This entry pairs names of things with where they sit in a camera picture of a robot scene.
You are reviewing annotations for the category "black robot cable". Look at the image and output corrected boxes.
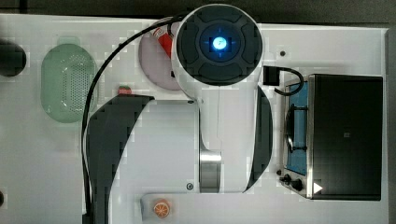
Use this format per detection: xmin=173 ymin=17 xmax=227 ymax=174
xmin=79 ymin=12 xmax=191 ymax=218

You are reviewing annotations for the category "red ketchup bottle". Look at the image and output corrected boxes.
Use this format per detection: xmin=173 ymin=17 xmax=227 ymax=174
xmin=153 ymin=28 xmax=173 ymax=57

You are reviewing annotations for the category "black toaster oven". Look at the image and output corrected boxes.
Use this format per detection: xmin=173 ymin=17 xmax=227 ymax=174
xmin=278 ymin=74 xmax=384 ymax=201

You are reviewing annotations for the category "red toy strawberry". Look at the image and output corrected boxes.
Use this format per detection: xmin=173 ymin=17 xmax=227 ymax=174
xmin=118 ymin=86 xmax=132 ymax=94

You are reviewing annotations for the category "orange slice toy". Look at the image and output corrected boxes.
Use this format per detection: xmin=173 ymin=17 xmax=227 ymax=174
xmin=153 ymin=199 xmax=170 ymax=218

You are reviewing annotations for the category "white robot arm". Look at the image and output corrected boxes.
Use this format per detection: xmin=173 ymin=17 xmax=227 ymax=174
xmin=82 ymin=4 xmax=272 ymax=224

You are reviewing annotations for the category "green perforated colander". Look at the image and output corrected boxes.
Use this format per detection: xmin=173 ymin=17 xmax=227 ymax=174
xmin=40 ymin=36 xmax=96 ymax=123

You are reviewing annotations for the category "black cylinder cup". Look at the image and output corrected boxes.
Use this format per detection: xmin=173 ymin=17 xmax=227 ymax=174
xmin=0 ymin=40 xmax=26 ymax=77

